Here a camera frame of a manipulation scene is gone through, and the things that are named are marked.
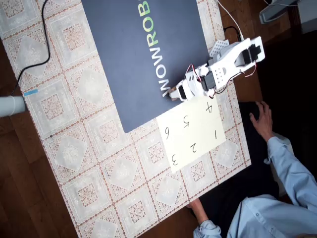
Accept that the person left hand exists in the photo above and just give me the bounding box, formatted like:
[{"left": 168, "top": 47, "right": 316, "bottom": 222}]
[{"left": 185, "top": 199, "right": 209, "bottom": 224}]

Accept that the dark blue WOWROBO mat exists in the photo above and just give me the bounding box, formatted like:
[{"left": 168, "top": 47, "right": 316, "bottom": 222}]
[{"left": 81, "top": 0, "right": 215, "bottom": 134}]

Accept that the person left forearm blue sleeve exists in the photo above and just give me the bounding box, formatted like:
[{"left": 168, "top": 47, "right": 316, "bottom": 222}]
[{"left": 193, "top": 220, "right": 224, "bottom": 238}]

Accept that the grey flat stand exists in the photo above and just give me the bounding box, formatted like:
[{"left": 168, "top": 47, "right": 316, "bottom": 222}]
[{"left": 258, "top": 0, "right": 302, "bottom": 24}]

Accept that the white paper sheet with numbers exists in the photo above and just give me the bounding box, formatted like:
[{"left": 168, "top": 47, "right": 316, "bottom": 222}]
[{"left": 156, "top": 96, "right": 227, "bottom": 174}]

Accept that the black power cable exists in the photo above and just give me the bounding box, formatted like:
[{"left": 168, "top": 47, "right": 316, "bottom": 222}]
[{"left": 223, "top": 25, "right": 243, "bottom": 40}]

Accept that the light grey box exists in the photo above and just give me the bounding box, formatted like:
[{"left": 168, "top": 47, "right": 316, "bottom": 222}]
[{"left": 298, "top": 0, "right": 317, "bottom": 34}]

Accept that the white USB cable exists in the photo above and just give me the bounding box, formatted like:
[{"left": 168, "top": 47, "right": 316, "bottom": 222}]
[{"left": 217, "top": 0, "right": 245, "bottom": 42}]

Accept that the person right forearm blue sleeve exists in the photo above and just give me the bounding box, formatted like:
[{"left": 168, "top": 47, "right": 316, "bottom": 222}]
[{"left": 263, "top": 135, "right": 317, "bottom": 209}]

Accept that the person torso light blue shirt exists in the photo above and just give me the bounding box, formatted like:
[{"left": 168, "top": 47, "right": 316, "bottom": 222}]
[{"left": 226, "top": 194, "right": 317, "bottom": 238}]

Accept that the white plastic tube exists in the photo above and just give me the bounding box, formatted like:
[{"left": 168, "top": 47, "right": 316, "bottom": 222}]
[{"left": 0, "top": 95, "right": 26, "bottom": 118}]

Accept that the white lace tablecloth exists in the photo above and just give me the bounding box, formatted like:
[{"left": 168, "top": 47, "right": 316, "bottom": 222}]
[{"left": 0, "top": 0, "right": 252, "bottom": 238}]

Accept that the person right hand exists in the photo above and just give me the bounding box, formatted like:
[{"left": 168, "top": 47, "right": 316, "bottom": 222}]
[{"left": 249, "top": 101, "right": 274, "bottom": 143}]

